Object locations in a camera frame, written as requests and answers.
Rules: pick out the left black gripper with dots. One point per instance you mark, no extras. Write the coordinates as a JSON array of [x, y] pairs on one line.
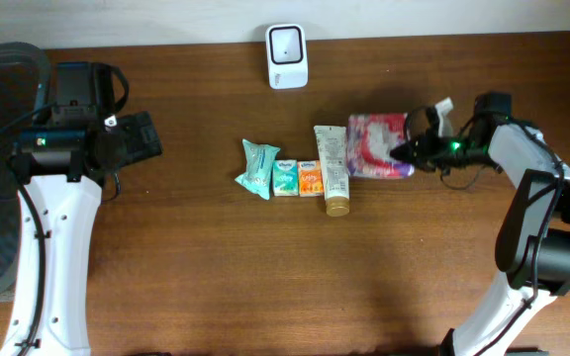
[[140, 134]]

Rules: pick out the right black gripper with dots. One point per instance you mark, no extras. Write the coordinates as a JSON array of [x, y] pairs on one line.
[[424, 154]]

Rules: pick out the red purple floral package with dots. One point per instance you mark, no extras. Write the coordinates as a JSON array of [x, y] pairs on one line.
[[370, 139]]

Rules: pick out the cream tube gold cap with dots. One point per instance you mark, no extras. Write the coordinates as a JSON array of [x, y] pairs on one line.
[[331, 144]]

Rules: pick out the orange tissue pack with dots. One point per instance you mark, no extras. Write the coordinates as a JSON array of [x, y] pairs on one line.
[[310, 178]]

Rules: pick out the teal tissue pack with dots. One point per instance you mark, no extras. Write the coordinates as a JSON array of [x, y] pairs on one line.
[[285, 178]]

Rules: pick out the teal wipes pouch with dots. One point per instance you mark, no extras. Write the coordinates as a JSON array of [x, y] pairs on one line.
[[258, 170]]

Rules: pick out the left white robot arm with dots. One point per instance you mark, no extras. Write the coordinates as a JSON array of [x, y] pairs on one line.
[[60, 164]]

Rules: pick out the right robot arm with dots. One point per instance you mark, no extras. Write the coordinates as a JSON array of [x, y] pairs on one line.
[[532, 250]]

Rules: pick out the white barcode scanner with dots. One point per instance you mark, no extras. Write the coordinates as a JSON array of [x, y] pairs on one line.
[[287, 58]]

